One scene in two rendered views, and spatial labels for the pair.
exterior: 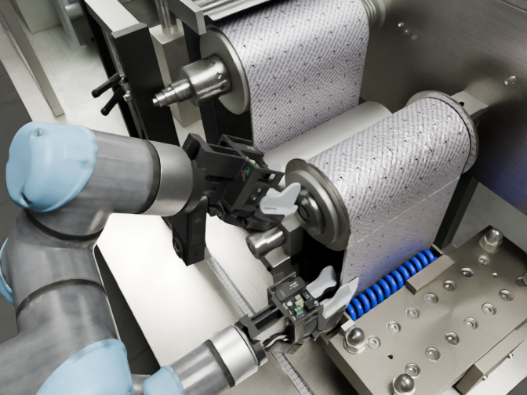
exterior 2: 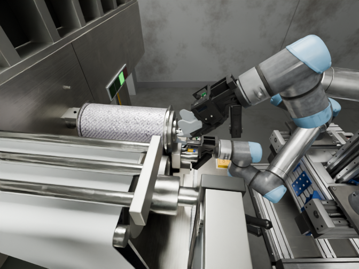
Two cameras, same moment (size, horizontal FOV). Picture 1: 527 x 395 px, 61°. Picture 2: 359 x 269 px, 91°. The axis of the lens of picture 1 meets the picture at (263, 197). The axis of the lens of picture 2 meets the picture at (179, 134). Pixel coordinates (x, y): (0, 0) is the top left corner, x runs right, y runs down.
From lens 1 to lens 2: 74 cm
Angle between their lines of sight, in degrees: 80
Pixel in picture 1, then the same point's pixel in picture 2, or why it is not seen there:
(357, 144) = (138, 114)
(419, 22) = (14, 126)
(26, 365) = not seen: hidden behind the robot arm
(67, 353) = not seen: hidden behind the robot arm
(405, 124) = (111, 109)
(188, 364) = (243, 146)
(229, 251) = (178, 247)
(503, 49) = (52, 82)
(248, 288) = (185, 216)
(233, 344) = (225, 142)
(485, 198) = not seen: outside the picture
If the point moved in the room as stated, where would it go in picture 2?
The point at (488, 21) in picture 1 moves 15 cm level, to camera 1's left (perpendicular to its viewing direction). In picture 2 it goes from (38, 79) to (70, 99)
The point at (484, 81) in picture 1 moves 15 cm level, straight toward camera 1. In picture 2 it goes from (60, 102) to (112, 92)
